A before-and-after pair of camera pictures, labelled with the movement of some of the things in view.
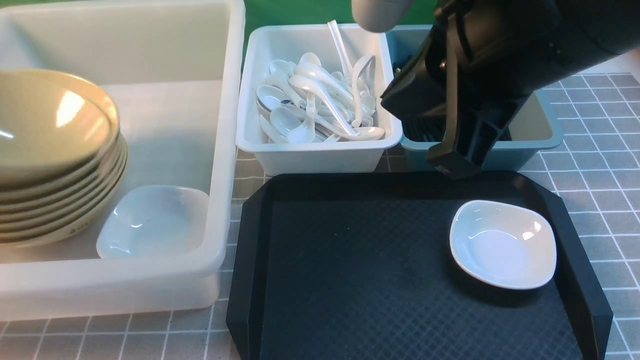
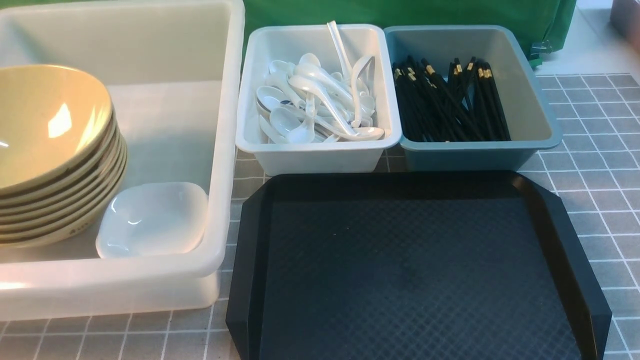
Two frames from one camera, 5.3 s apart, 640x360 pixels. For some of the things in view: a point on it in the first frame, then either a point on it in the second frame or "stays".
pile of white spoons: x=307 y=104 stays
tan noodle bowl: x=52 y=125 stays
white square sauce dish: x=503 y=244 to x=145 y=219
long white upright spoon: x=347 y=67 stays
